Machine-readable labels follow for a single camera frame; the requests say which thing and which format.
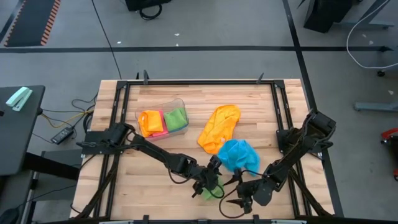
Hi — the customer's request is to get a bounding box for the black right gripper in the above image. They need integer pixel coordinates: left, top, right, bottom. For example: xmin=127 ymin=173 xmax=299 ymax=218
xmin=223 ymin=175 xmax=279 ymax=215

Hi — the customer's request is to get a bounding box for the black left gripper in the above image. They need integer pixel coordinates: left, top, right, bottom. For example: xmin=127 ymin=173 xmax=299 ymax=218
xmin=191 ymin=167 xmax=223 ymax=199

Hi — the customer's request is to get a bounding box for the green microfiber towel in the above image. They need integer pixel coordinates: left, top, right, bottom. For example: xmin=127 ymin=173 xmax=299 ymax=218
xmin=200 ymin=175 xmax=225 ymax=201
xmin=164 ymin=108 xmax=189 ymax=131

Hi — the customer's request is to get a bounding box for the orange microfiber towel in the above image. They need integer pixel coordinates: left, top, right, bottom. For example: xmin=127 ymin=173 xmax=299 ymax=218
xmin=197 ymin=105 xmax=242 ymax=156
xmin=137 ymin=110 xmax=165 ymax=138

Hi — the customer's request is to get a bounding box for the pink microfiber towel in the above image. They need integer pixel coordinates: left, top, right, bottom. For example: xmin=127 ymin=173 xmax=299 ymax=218
xmin=151 ymin=108 xmax=170 ymax=139

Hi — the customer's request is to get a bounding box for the clear plastic bin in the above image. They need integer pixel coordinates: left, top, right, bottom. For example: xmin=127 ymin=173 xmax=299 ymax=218
xmin=135 ymin=98 xmax=190 ymax=141

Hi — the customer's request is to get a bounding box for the black power adapter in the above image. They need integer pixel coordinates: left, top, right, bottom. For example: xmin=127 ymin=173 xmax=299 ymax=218
xmin=50 ymin=126 xmax=75 ymax=146

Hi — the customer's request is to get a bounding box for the grey desk foot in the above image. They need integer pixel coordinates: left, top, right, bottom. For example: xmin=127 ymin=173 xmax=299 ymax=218
xmin=354 ymin=101 xmax=398 ymax=113

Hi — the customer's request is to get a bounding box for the red and black stool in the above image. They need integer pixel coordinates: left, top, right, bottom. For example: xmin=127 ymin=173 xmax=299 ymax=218
xmin=381 ymin=128 xmax=398 ymax=182

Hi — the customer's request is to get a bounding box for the black side table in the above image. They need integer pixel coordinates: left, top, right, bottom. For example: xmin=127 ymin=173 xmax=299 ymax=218
xmin=0 ymin=85 xmax=46 ymax=177

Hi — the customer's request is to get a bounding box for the black equipment box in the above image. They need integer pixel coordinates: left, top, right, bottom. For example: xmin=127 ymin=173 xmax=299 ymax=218
xmin=125 ymin=0 xmax=172 ymax=12

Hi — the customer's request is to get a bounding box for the black cabinet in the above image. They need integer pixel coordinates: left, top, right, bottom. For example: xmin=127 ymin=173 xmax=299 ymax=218
xmin=303 ymin=0 xmax=354 ymax=34

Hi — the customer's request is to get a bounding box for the mint green stapler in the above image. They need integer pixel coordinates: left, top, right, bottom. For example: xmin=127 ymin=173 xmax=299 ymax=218
xmin=5 ymin=86 xmax=34 ymax=112

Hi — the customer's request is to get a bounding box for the grey desk leg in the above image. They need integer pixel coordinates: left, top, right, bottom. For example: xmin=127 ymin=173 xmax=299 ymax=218
xmin=338 ymin=0 xmax=396 ymax=29

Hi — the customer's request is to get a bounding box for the black mat with orange edge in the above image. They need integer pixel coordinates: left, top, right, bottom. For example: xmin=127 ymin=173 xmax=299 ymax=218
xmin=2 ymin=0 xmax=62 ymax=47

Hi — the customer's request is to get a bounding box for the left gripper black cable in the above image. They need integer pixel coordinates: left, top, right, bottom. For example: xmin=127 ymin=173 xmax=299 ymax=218
xmin=203 ymin=182 xmax=225 ymax=200

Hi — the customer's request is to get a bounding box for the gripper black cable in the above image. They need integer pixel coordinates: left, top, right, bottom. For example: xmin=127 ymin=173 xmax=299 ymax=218
xmin=218 ymin=169 xmax=265 ymax=219
xmin=203 ymin=182 xmax=225 ymax=200

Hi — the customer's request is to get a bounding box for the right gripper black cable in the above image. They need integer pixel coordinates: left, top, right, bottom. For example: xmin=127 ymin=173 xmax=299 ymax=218
xmin=218 ymin=169 xmax=265 ymax=219

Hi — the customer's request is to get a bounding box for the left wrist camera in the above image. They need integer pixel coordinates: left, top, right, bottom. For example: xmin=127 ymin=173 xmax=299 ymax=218
xmin=210 ymin=154 xmax=223 ymax=169

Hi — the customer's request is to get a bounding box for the yellow cable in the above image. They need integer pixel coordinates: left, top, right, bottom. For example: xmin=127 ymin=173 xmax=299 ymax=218
xmin=42 ymin=109 xmax=94 ymax=129

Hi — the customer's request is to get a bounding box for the long black floor cable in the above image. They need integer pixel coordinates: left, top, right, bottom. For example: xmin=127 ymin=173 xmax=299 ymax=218
xmin=91 ymin=0 xmax=123 ymax=80

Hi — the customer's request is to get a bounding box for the black cable loop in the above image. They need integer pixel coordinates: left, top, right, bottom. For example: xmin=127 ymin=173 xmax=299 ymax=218
xmin=139 ymin=2 xmax=163 ymax=21

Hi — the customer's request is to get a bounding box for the white floor cable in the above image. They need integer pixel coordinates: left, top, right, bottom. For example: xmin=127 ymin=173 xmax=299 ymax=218
xmin=346 ymin=0 xmax=398 ymax=70

